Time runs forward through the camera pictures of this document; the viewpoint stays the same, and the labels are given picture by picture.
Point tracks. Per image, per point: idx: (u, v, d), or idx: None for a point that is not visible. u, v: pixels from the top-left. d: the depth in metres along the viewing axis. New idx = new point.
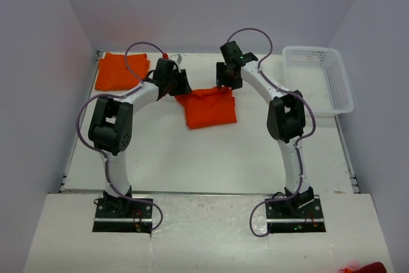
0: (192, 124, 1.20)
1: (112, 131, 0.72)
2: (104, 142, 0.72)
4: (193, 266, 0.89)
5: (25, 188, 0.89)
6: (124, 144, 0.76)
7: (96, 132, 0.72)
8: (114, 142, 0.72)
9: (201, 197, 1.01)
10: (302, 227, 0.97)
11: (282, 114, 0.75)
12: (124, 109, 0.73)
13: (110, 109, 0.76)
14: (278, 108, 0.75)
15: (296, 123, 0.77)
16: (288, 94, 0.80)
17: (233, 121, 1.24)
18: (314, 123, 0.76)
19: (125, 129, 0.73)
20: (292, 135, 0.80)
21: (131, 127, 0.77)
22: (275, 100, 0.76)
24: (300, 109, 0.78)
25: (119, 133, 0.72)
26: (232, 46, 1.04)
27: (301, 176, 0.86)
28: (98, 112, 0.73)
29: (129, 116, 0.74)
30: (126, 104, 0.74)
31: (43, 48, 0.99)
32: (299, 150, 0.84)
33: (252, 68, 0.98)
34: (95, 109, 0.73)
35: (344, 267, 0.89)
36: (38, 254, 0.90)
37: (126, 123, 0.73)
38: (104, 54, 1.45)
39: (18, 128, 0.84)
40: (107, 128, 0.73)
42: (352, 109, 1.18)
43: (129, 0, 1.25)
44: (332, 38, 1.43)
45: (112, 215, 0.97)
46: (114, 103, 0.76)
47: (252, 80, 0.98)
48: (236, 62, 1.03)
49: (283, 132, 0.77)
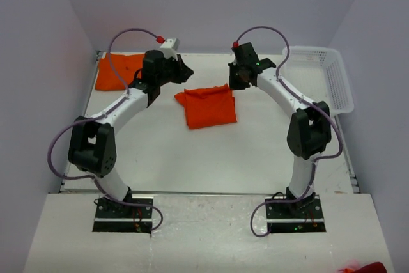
0: (192, 124, 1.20)
1: (92, 156, 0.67)
2: (84, 167, 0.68)
4: (193, 266, 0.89)
5: (25, 188, 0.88)
6: (107, 167, 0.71)
7: (75, 158, 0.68)
8: (94, 168, 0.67)
9: (201, 197, 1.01)
10: (302, 227, 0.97)
11: (307, 128, 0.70)
12: (103, 132, 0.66)
13: (91, 130, 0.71)
14: (301, 121, 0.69)
15: (319, 139, 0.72)
16: (311, 106, 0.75)
17: (233, 121, 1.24)
18: (340, 148, 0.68)
19: (105, 153, 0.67)
20: (314, 151, 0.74)
21: (114, 149, 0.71)
22: (298, 112, 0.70)
24: (324, 123, 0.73)
25: (98, 160, 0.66)
26: (248, 49, 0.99)
27: (309, 186, 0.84)
28: (77, 135, 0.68)
29: (109, 139, 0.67)
30: (105, 125, 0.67)
31: (43, 48, 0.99)
32: (316, 165, 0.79)
33: (270, 77, 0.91)
34: (73, 132, 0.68)
35: (344, 267, 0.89)
36: (38, 254, 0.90)
37: (106, 146, 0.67)
38: (105, 54, 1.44)
39: (18, 128, 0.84)
40: (87, 153, 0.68)
42: (351, 109, 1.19)
43: None
44: (332, 38, 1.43)
45: (112, 215, 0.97)
46: (93, 126, 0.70)
47: (269, 87, 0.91)
48: (250, 68, 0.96)
49: (306, 148, 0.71)
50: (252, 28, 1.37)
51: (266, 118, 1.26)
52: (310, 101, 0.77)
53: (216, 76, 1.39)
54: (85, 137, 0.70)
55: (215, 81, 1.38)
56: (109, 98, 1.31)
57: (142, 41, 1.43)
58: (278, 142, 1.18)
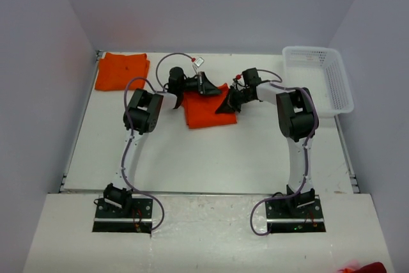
0: (192, 124, 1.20)
1: (145, 114, 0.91)
2: (139, 119, 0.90)
4: (193, 266, 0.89)
5: (25, 188, 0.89)
6: (151, 127, 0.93)
7: (131, 114, 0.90)
8: (145, 121, 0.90)
9: (201, 197, 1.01)
10: (302, 227, 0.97)
11: (288, 107, 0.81)
12: (157, 98, 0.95)
13: (143, 101, 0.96)
14: (285, 101, 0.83)
15: (305, 117, 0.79)
16: (298, 90, 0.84)
17: (233, 122, 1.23)
18: (316, 121, 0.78)
19: (154, 114, 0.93)
20: (305, 133, 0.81)
21: (157, 116, 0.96)
22: (281, 94, 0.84)
24: (307, 103, 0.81)
25: (150, 116, 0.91)
26: (253, 73, 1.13)
27: (305, 176, 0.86)
28: (134, 100, 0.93)
29: (158, 105, 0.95)
30: (157, 96, 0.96)
31: (43, 48, 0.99)
32: (307, 151, 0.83)
33: (265, 84, 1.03)
34: (132, 97, 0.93)
35: (344, 267, 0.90)
36: (38, 254, 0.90)
37: (156, 109, 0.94)
38: (104, 54, 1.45)
39: (18, 128, 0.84)
40: (140, 112, 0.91)
42: (352, 109, 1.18)
43: None
44: (332, 38, 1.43)
45: (112, 215, 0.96)
46: (146, 96, 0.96)
47: (266, 94, 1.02)
48: (253, 87, 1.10)
49: (293, 128, 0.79)
50: (252, 28, 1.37)
51: (266, 117, 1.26)
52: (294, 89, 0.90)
53: (215, 76, 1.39)
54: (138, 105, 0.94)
55: (215, 81, 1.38)
56: (109, 98, 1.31)
57: (142, 40, 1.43)
58: (278, 142, 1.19)
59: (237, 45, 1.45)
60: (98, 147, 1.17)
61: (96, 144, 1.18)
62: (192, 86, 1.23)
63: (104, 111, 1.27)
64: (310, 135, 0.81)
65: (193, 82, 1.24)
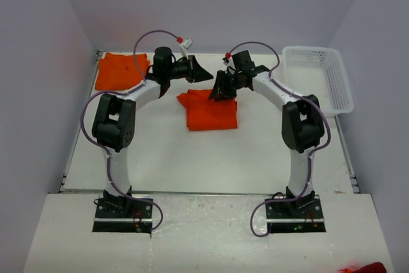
0: (192, 124, 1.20)
1: (115, 128, 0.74)
2: (108, 138, 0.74)
4: (193, 266, 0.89)
5: (25, 188, 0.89)
6: (127, 140, 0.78)
7: (100, 130, 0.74)
8: (117, 137, 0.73)
9: (201, 197, 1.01)
10: (302, 227, 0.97)
11: (297, 119, 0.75)
12: (128, 106, 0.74)
13: (113, 107, 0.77)
14: (292, 113, 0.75)
15: (312, 130, 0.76)
16: (307, 99, 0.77)
17: (234, 126, 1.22)
18: (328, 135, 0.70)
19: (128, 124, 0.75)
20: (309, 144, 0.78)
21: (135, 124, 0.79)
22: (288, 104, 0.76)
24: (316, 114, 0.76)
25: (122, 130, 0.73)
26: (245, 57, 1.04)
27: (307, 181, 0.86)
28: (101, 110, 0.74)
29: (131, 112, 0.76)
30: (128, 101, 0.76)
31: (43, 49, 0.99)
32: (311, 160, 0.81)
33: (263, 77, 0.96)
34: (99, 107, 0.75)
35: (344, 267, 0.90)
36: (38, 255, 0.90)
37: (128, 119, 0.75)
38: (105, 54, 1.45)
39: (18, 128, 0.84)
40: (110, 124, 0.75)
42: (352, 109, 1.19)
43: None
44: (332, 38, 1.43)
45: (112, 216, 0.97)
46: (115, 101, 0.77)
47: (262, 87, 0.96)
48: (246, 75, 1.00)
49: (300, 140, 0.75)
50: (252, 28, 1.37)
51: (266, 118, 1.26)
52: (300, 95, 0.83)
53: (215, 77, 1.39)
54: (108, 113, 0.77)
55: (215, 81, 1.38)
56: None
57: (142, 40, 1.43)
58: (278, 142, 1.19)
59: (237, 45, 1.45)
60: (98, 147, 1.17)
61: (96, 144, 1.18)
62: (181, 71, 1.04)
63: None
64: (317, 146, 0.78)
65: (184, 67, 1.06)
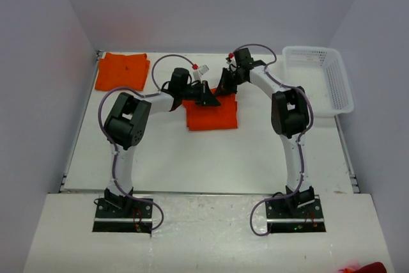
0: (193, 125, 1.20)
1: (128, 124, 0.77)
2: (117, 133, 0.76)
4: (193, 266, 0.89)
5: (25, 188, 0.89)
6: (136, 140, 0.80)
7: (112, 124, 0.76)
8: (127, 133, 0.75)
9: (201, 197, 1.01)
10: (302, 227, 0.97)
11: (284, 108, 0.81)
12: (143, 106, 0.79)
13: (128, 107, 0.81)
14: (280, 101, 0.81)
15: (298, 117, 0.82)
16: (294, 88, 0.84)
17: (233, 126, 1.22)
18: (311, 122, 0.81)
19: (140, 124, 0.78)
20: (295, 131, 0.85)
21: (145, 125, 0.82)
22: (277, 93, 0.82)
24: (302, 103, 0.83)
25: (134, 127, 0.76)
26: (245, 53, 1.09)
27: (302, 172, 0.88)
28: (117, 106, 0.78)
29: (145, 113, 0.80)
30: (144, 102, 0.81)
31: (43, 49, 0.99)
32: (301, 146, 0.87)
33: (259, 70, 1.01)
34: (115, 103, 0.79)
35: (344, 267, 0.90)
36: (38, 255, 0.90)
37: (142, 118, 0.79)
38: (104, 54, 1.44)
39: (17, 128, 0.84)
40: (123, 121, 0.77)
42: (352, 109, 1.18)
43: None
44: (332, 38, 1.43)
45: (112, 215, 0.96)
46: (132, 101, 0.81)
47: (257, 80, 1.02)
48: (245, 68, 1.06)
49: (285, 126, 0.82)
50: (252, 28, 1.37)
51: (266, 118, 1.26)
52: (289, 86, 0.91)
53: (215, 77, 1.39)
54: (123, 111, 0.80)
55: (214, 81, 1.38)
56: (108, 98, 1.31)
57: (142, 40, 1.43)
58: (278, 142, 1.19)
59: (237, 45, 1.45)
60: (98, 147, 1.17)
61: (96, 144, 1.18)
62: (193, 94, 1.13)
63: (104, 110, 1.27)
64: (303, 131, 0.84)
65: (195, 91, 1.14)
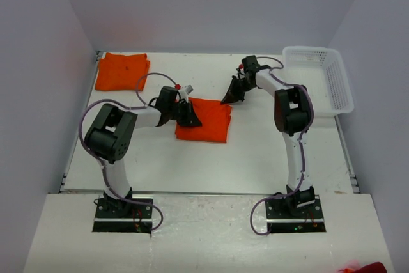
0: (181, 135, 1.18)
1: (110, 137, 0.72)
2: (100, 148, 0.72)
4: (193, 266, 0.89)
5: (26, 188, 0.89)
6: (120, 154, 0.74)
7: (94, 137, 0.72)
8: (110, 148, 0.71)
9: (201, 197, 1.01)
10: (302, 227, 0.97)
11: (286, 105, 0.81)
12: (128, 117, 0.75)
13: (112, 119, 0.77)
14: (282, 98, 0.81)
15: (300, 116, 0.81)
16: (296, 86, 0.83)
17: (222, 140, 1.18)
18: (311, 116, 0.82)
19: (124, 137, 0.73)
20: (296, 130, 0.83)
21: (130, 139, 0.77)
22: (280, 91, 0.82)
24: (304, 101, 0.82)
25: (117, 140, 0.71)
26: (252, 59, 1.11)
27: (302, 172, 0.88)
28: (100, 117, 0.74)
29: (130, 125, 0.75)
30: (129, 114, 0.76)
31: (43, 49, 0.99)
32: (302, 144, 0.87)
33: (264, 72, 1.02)
34: (98, 114, 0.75)
35: (344, 268, 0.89)
36: (38, 255, 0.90)
37: (126, 131, 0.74)
38: (104, 54, 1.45)
39: (17, 128, 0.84)
40: (107, 133, 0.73)
42: (351, 109, 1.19)
43: None
44: (332, 38, 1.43)
45: (113, 215, 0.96)
46: (116, 113, 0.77)
47: (262, 82, 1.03)
48: (251, 72, 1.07)
49: (287, 124, 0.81)
50: (252, 28, 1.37)
51: (268, 119, 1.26)
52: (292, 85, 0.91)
53: (215, 77, 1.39)
54: (107, 124, 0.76)
55: (215, 81, 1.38)
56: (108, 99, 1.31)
57: (141, 41, 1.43)
58: (278, 142, 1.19)
59: (237, 45, 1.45)
60: None
61: None
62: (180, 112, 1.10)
63: None
64: (304, 130, 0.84)
65: (182, 110, 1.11)
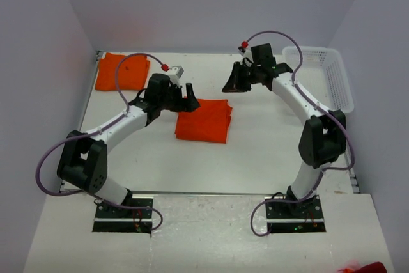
0: (182, 135, 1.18)
1: (81, 174, 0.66)
2: (73, 184, 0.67)
4: (193, 266, 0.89)
5: (25, 188, 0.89)
6: (96, 186, 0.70)
7: (65, 174, 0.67)
8: (83, 185, 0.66)
9: (201, 197, 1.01)
10: (302, 227, 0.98)
11: (319, 137, 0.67)
12: (96, 149, 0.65)
13: (83, 145, 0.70)
14: (316, 130, 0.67)
15: (333, 147, 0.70)
16: (326, 115, 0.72)
17: (222, 142, 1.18)
18: (354, 156, 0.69)
19: (96, 171, 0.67)
20: (326, 161, 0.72)
21: (105, 166, 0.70)
22: (312, 119, 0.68)
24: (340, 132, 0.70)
25: (89, 178, 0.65)
26: (266, 51, 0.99)
27: (312, 190, 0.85)
28: (68, 152, 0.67)
29: (101, 156, 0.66)
30: (98, 144, 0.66)
31: (43, 49, 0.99)
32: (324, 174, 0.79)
33: (285, 81, 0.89)
34: (66, 147, 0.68)
35: (344, 267, 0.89)
36: (38, 255, 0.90)
37: (97, 165, 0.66)
38: (104, 54, 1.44)
39: (17, 128, 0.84)
40: (78, 168, 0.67)
42: (352, 109, 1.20)
43: None
44: (332, 38, 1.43)
45: (113, 215, 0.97)
46: (87, 141, 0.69)
47: (284, 93, 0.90)
48: (267, 72, 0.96)
49: (318, 156, 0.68)
50: (252, 28, 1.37)
51: (268, 119, 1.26)
52: (326, 109, 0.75)
53: (215, 77, 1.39)
54: (78, 153, 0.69)
55: (214, 81, 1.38)
56: (108, 99, 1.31)
57: (141, 41, 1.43)
58: (278, 142, 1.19)
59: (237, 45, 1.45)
60: None
61: None
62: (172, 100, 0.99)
63: (104, 111, 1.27)
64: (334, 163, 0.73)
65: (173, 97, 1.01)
